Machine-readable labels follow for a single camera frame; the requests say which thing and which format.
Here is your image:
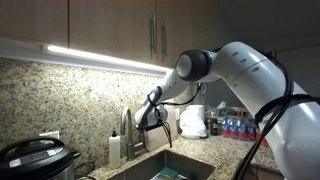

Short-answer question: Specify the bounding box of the under-cabinet light strip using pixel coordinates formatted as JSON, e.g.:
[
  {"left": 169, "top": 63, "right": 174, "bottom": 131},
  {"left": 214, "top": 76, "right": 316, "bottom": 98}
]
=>
[{"left": 41, "top": 44, "right": 172, "bottom": 76}]

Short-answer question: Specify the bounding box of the black cooker power cord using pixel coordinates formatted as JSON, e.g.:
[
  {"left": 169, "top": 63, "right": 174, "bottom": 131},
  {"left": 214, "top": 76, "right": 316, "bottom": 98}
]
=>
[{"left": 73, "top": 161, "right": 98, "bottom": 180}]

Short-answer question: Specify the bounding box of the wide wooden cabinet door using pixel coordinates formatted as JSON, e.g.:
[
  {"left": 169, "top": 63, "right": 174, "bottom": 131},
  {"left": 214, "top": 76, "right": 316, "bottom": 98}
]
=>
[{"left": 68, "top": 0, "right": 157, "bottom": 65}]

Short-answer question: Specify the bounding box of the white soap dispenser bottle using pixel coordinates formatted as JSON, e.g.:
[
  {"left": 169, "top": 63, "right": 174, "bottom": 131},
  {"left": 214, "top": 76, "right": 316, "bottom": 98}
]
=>
[{"left": 108, "top": 130, "right": 122, "bottom": 170}]

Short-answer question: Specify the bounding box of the steel cabinet handle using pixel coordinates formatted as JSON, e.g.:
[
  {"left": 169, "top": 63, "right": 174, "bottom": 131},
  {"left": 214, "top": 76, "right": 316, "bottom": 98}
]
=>
[
  {"left": 150, "top": 12, "right": 158, "bottom": 62},
  {"left": 161, "top": 20, "right": 169, "bottom": 63}
]

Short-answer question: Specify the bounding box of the white wall outlet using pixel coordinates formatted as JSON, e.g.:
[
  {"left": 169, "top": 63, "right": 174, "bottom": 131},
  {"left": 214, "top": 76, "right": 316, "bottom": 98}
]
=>
[{"left": 39, "top": 130, "right": 61, "bottom": 140}]

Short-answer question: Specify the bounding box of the wooden tray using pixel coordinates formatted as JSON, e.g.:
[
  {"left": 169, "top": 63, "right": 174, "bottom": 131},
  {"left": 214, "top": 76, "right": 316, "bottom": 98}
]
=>
[{"left": 228, "top": 106, "right": 252, "bottom": 118}]

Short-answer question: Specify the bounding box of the dark small bottle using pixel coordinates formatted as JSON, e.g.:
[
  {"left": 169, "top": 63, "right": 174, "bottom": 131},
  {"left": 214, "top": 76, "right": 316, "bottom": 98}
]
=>
[{"left": 208, "top": 111, "right": 220, "bottom": 137}]

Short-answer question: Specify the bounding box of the narrow wooden cabinet door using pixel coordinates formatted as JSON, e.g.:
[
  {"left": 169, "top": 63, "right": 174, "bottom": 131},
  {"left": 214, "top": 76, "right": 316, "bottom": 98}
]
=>
[{"left": 0, "top": 0, "right": 70, "bottom": 48}]

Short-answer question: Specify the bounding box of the white plastic bag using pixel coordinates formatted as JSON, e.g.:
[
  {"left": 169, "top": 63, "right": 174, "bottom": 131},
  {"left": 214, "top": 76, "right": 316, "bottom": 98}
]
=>
[{"left": 179, "top": 104, "right": 209, "bottom": 140}]

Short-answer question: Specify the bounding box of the black cable bundle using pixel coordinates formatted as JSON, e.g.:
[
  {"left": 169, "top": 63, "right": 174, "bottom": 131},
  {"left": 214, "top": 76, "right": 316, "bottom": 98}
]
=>
[{"left": 146, "top": 49, "right": 320, "bottom": 180}]

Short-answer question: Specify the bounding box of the green sponge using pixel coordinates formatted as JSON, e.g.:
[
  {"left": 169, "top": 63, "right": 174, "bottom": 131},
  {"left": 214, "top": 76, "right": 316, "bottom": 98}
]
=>
[{"left": 159, "top": 167, "right": 180, "bottom": 180}]

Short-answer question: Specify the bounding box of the teal tissue box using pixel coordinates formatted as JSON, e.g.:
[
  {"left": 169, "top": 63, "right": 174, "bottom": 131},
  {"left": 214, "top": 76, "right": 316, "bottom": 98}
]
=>
[{"left": 205, "top": 101, "right": 231, "bottom": 118}]

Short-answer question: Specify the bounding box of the stainless steel sink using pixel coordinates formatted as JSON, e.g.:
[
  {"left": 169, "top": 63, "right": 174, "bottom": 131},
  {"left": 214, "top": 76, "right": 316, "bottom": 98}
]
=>
[{"left": 108, "top": 149, "right": 217, "bottom": 180}]

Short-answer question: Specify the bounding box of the black pressure cooker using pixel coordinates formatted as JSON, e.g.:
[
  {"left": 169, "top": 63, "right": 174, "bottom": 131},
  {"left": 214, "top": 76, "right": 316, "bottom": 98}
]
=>
[{"left": 0, "top": 136, "right": 82, "bottom": 180}]

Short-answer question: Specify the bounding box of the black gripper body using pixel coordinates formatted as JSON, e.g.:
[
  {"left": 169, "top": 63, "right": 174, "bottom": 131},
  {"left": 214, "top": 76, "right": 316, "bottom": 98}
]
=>
[{"left": 143, "top": 122, "right": 167, "bottom": 132}]

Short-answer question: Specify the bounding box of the steel gooseneck faucet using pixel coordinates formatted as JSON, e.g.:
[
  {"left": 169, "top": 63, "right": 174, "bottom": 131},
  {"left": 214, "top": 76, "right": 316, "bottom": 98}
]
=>
[{"left": 120, "top": 106, "right": 146, "bottom": 162}]

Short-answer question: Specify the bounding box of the wooden cutting board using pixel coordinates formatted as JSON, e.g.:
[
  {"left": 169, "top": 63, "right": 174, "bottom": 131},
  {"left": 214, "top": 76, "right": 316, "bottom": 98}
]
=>
[{"left": 143, "top": 104, "right": 179, "bottom": 153}]

